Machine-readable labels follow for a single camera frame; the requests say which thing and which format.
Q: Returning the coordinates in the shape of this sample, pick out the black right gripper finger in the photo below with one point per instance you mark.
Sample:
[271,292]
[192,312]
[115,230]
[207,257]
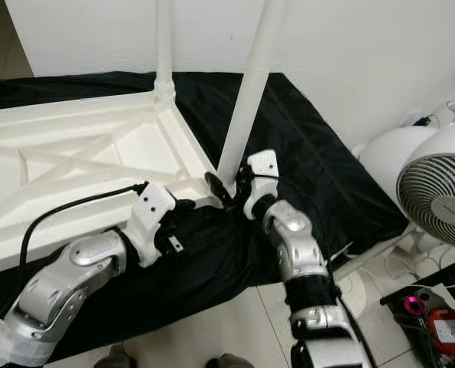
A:
[215,186]

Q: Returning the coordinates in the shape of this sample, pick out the white plastic table leg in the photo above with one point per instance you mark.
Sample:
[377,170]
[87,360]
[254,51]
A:
[164,42]
[250,100]

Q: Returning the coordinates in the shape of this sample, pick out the white plastic table top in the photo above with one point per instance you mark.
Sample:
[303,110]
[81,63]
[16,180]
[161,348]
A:
[28,169]

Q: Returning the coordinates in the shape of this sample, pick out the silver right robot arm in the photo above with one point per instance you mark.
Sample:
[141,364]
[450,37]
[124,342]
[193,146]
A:
[292,238]

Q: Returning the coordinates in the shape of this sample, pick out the black cloth table cover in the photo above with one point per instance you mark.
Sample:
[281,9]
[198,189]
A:
[327,153]

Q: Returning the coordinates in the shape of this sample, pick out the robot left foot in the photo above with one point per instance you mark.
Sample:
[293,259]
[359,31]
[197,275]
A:
[121,359]

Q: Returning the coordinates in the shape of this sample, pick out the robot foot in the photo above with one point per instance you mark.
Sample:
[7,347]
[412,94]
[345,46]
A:
[231,362]
[121,359]

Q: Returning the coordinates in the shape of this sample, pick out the white standing fan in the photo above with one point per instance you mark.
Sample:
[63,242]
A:
[380,153]

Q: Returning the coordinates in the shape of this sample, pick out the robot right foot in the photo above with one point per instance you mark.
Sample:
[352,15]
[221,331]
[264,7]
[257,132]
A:
[231,362]

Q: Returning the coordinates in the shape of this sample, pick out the pink and black hair dryer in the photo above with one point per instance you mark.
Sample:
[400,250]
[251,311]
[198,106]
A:
[413,307]

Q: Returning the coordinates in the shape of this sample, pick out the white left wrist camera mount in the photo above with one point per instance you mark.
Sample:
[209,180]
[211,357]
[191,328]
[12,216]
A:
[152,203]

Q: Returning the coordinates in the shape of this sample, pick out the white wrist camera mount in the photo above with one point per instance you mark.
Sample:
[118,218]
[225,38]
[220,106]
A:
[264,162]
[152,203]

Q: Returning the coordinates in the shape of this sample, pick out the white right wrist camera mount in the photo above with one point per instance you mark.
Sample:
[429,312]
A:
[264,162]

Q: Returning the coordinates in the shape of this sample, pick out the white wall power socket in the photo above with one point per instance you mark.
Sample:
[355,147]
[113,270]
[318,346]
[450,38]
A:
[420,120]

